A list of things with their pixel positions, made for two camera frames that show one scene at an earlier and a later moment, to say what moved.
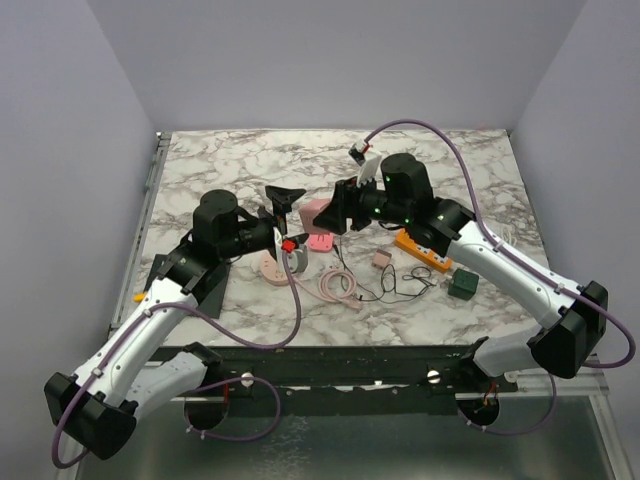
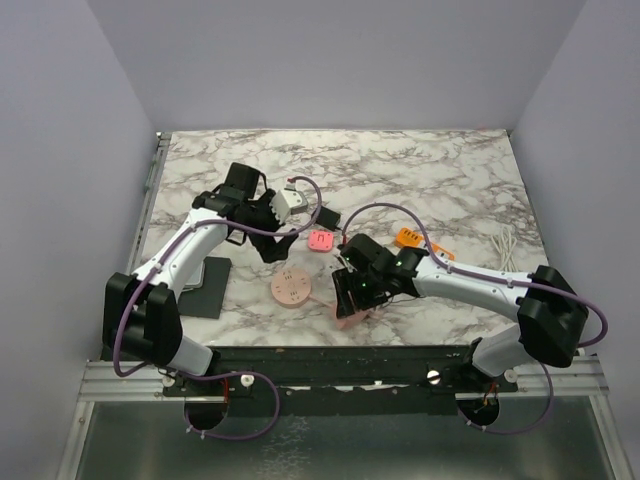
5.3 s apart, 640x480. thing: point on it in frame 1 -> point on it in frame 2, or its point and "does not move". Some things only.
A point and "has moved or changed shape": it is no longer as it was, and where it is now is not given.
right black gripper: (345, 204) -> (344, 280)
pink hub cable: (346, 298) has moved or changed shape
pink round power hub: (270, 268) has moved or changed shape
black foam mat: (211, 303) does not move
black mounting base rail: (351, 380) does not move
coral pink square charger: (321, 242) does not move
